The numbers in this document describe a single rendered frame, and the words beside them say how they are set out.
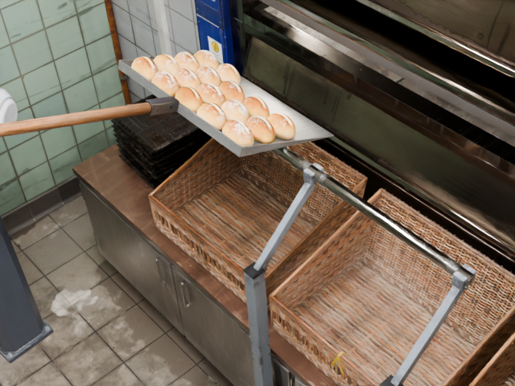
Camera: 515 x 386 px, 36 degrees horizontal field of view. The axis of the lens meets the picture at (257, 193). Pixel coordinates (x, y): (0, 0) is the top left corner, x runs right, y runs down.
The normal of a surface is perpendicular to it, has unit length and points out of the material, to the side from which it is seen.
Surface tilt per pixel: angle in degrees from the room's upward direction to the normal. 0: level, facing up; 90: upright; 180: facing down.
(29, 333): 90
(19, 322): 90
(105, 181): 0
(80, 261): 0
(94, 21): 90
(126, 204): 0
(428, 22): 70
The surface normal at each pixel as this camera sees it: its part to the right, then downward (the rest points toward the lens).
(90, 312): -0.05, -0.72
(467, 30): -0.73, 0.21
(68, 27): 0.65, 0.50
